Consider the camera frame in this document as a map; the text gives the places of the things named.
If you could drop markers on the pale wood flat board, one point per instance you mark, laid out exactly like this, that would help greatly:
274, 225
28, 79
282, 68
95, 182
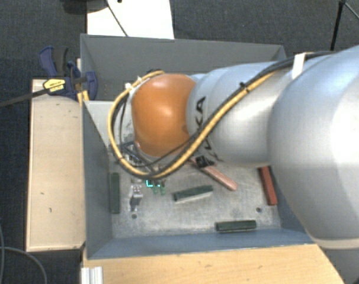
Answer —
55, 173

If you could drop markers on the grey metal bin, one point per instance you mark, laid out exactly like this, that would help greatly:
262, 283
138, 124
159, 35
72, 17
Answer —
197, 214

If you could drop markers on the red-brown flat block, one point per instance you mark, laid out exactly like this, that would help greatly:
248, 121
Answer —
222, 179
269, 186

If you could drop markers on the dark green flat block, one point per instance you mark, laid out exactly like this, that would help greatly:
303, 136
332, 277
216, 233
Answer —
115, 192
192, 193
235, 226

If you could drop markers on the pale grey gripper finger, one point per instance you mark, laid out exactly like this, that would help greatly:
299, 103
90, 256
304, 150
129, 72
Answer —
139, 191
132, 201

